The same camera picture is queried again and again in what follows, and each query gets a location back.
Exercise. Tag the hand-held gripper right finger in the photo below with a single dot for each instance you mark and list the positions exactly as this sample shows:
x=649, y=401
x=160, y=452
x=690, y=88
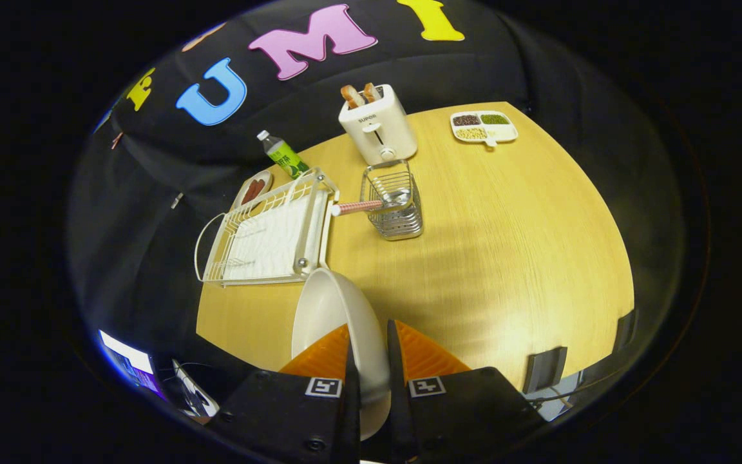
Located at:
x=461, y=419

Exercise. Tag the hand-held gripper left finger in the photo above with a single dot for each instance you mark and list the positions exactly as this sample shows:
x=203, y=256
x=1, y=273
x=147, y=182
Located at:
x=294, y=419

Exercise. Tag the white round plate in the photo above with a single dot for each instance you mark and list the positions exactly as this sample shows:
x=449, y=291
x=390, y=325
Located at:
x=332, y=309

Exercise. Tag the small sausage plate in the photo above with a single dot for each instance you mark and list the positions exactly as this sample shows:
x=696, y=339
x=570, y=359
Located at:
x=265, y=180

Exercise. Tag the white divided bean dish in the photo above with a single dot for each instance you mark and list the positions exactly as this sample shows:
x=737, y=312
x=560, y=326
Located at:
x=503, y=132

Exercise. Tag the dark chair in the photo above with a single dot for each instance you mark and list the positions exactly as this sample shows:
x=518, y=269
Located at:
x=627, y=330
x=545, y=370

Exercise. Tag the computer monitor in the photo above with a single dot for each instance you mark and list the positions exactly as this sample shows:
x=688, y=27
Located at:
x=127, y=361

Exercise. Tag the red sausage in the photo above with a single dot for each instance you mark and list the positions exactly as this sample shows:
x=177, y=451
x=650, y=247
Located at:
x=250, y=192
x=259, y=188

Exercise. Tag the green tea bottle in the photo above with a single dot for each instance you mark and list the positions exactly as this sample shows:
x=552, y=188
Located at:
x=286, y=158

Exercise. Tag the black backdrop cloth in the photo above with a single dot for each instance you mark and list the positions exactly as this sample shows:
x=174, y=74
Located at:
x=152, y=180

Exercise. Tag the white toaster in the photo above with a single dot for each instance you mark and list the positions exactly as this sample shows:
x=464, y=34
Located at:
x=380, y=132

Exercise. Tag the toast slice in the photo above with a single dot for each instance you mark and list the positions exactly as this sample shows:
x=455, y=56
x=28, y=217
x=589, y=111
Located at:
x=372, y=92
x=351, y=96

